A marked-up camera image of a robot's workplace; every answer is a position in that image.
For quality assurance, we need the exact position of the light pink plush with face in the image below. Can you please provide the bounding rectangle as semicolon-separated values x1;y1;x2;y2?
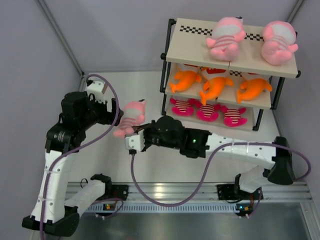
205;16;246;62

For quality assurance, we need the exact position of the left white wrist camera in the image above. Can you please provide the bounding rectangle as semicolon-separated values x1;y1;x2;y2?
85;80;108;104

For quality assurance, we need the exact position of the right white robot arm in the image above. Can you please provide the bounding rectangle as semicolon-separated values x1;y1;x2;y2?
125;115;295;199

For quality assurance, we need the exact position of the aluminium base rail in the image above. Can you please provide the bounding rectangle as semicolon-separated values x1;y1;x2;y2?
65;182;313;214

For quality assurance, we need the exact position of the beige three-tier shelf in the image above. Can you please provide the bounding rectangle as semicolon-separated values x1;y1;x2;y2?
160;18;301;131

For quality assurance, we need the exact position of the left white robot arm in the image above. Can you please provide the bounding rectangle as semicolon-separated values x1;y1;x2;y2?
22;91;123;237

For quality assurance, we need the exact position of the magenta plush with yellow glasses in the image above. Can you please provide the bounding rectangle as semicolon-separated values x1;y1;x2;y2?
169;97;195;117

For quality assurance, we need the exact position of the light pink plush back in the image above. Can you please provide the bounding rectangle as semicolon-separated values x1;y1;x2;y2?
113;99;146;138

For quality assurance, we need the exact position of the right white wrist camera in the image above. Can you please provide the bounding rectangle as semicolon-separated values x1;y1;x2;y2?
124;130;145;155

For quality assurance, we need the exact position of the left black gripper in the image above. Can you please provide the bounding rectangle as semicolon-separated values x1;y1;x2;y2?
78;91;122;131

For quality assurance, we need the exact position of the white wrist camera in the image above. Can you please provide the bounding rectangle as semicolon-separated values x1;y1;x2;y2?
124;130;145;155
85;80;108;104

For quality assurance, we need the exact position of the magenta striped plush left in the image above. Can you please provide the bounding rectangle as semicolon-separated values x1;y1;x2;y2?
195;103;221;122

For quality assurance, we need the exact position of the orange shark plush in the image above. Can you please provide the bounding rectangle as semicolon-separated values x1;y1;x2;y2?
236;72;273;104
169;63;202;93
199;67;234;106

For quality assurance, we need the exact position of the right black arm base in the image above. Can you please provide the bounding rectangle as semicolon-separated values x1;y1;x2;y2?
216;184;251;204

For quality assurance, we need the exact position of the magenta striped plush right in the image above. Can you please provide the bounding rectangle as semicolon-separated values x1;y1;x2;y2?
220;105;248;128

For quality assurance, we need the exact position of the magenta striped plush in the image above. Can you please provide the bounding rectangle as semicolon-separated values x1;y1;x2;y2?
220;105;248;128
195;103;221;122

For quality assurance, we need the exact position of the orange shark plush top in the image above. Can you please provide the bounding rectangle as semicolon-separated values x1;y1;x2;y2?
169;63;202;93

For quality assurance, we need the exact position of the light pink plush on shelf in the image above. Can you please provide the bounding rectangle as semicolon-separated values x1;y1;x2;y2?
261;20;299;66

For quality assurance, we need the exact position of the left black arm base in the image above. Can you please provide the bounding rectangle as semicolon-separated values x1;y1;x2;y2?
100;182;129;201

